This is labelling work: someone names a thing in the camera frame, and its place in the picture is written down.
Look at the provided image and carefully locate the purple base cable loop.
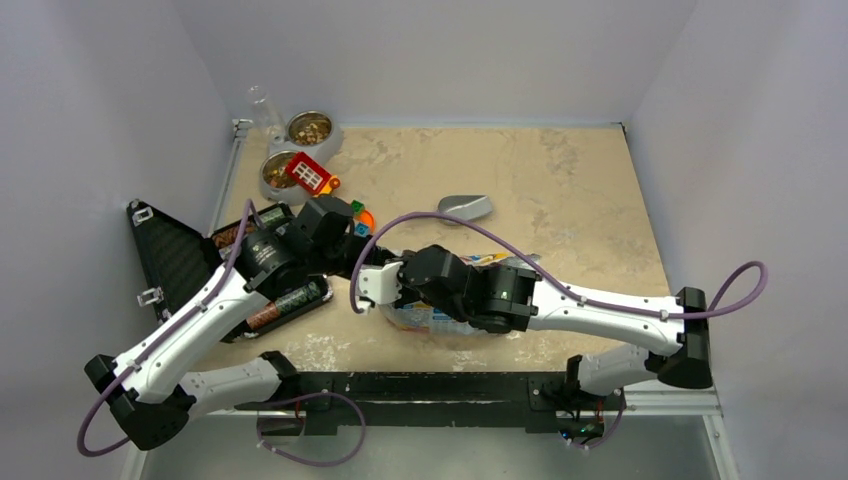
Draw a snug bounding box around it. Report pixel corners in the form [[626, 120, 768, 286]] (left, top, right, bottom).
[[255, 390, 367, 469]]

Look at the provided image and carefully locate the aluminium frame rail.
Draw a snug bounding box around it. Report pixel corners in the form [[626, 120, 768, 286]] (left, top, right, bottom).
[[178, 367, 718, 417]]

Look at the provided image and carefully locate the silver metal scoop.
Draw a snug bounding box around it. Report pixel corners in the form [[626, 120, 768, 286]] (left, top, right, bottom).
[[436, 195, 494, 225]]

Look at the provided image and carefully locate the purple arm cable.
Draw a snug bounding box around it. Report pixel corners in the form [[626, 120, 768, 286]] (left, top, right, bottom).
[[349, 211, 770, 322], [76, 198, 266, 458]]

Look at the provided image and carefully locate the black poker chip case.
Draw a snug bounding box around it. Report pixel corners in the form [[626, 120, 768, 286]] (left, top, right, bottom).
[[127, 200, 333, 343]]

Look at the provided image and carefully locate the clear water bottle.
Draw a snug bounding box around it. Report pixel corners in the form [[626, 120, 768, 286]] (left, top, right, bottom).
[[247, 85, 286, 145]]

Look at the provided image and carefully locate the colourful pet food bag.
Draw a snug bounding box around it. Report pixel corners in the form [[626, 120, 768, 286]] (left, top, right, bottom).
[[379, 247, 541, 335]]

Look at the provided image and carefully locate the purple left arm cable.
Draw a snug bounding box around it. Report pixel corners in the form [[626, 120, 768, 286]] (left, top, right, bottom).
[[76, 198, 266, 458]]

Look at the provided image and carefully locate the grey double pet bowl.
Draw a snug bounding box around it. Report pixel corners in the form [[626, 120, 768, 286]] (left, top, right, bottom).
[[259, 111, 344, 205]]

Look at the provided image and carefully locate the red toy block frame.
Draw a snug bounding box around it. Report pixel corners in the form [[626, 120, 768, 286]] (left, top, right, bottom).
[[284, 152, 342, 197]]

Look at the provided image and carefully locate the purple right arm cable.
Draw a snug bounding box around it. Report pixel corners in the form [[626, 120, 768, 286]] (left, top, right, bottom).
[[349, 211, 770, 322]]

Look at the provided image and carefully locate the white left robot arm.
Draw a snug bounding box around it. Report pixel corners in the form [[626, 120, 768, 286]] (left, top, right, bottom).
[[77, 195, 394, 457]]

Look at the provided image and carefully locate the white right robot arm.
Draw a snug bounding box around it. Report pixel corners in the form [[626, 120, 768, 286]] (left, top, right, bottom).
[[397, 245, 713, 407]]

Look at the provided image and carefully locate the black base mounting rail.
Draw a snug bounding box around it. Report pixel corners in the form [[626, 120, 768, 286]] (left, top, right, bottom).
[[240, 371, 622, 435]]

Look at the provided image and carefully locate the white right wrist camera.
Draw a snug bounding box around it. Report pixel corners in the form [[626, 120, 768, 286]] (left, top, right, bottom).
[[351, 261, 403, 314]]

